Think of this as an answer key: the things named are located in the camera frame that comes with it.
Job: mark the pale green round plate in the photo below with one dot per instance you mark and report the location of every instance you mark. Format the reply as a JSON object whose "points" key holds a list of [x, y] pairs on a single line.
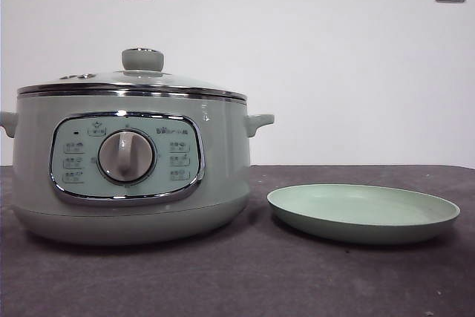
{"points": [[363, 205]]}

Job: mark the pale green electric steamer pot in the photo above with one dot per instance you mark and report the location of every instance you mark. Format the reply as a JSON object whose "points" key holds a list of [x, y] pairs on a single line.
{"points": [[222, 146]]}

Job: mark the glass lid with green knob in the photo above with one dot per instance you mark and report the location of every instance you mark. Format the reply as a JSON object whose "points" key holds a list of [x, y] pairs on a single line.
{"points": [[142, 60]]}

